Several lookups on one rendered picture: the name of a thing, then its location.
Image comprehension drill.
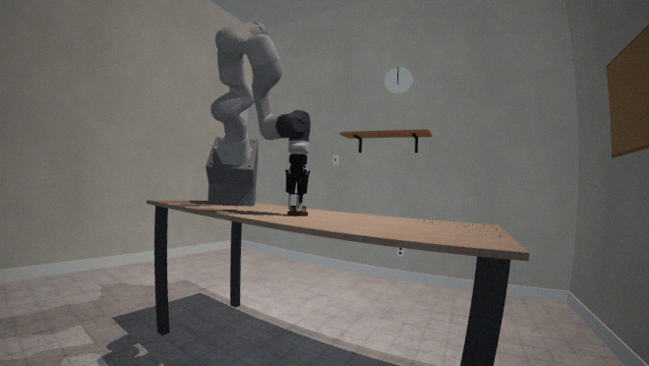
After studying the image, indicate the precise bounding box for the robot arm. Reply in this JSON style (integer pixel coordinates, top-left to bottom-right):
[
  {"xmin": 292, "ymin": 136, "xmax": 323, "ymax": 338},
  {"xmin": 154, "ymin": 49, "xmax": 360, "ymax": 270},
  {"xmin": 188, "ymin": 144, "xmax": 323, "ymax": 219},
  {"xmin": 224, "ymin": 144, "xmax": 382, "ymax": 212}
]
[{"xmin": 211, "ymin": 22, "xmax": 311, "ymax": 165}]

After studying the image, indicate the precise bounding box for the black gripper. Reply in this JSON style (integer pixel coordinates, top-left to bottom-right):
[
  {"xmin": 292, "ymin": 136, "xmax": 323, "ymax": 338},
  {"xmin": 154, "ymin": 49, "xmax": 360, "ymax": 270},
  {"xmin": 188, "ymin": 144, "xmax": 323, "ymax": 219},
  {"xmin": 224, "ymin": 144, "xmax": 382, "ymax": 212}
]
[{"xmin": 285, "ymin": 154, "xmax": 310, "ymax": 211}]

